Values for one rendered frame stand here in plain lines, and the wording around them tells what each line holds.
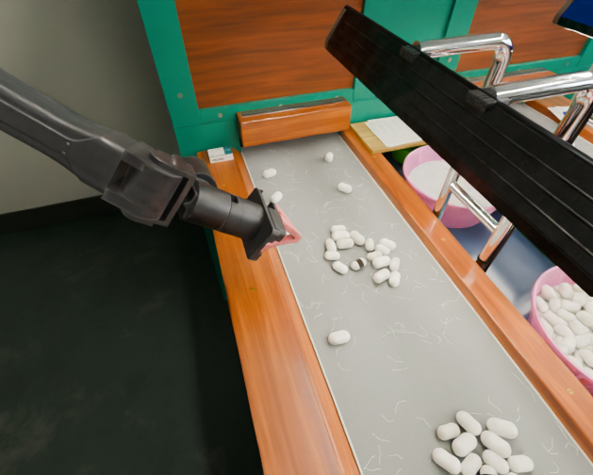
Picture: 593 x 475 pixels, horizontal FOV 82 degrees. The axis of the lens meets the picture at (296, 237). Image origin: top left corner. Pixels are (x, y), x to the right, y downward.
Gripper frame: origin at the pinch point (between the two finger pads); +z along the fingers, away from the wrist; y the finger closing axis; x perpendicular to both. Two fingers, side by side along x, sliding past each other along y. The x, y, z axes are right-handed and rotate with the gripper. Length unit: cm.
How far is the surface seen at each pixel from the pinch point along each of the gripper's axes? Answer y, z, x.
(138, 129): 126, -1, 58
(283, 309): -7.2, 2.5, 10.1
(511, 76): 43, 63, -52
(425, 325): -16.6, 21.6, -2.9
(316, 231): 10.8, 14.1, 4.0
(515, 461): -37.7, 19.7, -4.0
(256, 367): -15.6, -2.7, 14.3
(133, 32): 127, -18, 20
